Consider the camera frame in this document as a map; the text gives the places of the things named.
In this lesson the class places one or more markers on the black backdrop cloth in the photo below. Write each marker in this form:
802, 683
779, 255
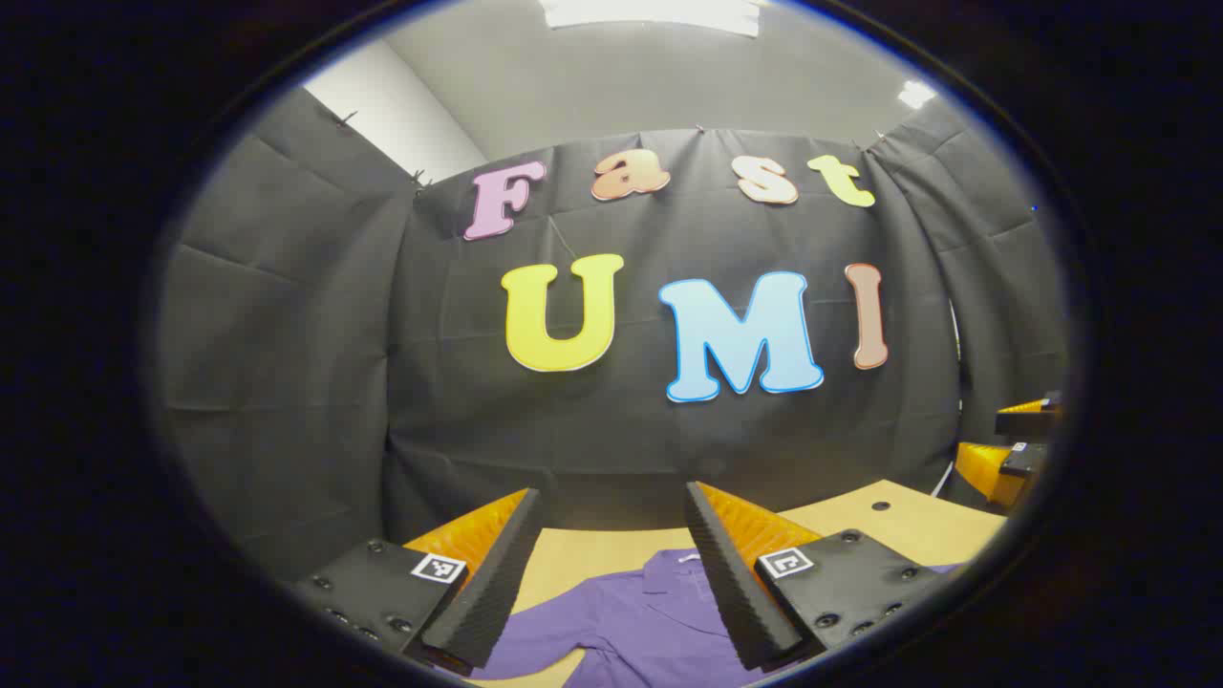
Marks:
573, 430

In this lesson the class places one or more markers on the purple button shirt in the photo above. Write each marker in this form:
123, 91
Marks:
631, 621

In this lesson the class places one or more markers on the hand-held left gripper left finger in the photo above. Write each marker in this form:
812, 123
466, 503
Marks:
497, 583

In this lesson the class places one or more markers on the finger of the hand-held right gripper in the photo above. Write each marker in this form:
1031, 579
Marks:
1027, 422
984, 468

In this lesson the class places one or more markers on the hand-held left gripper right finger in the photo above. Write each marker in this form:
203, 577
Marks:
731, 592

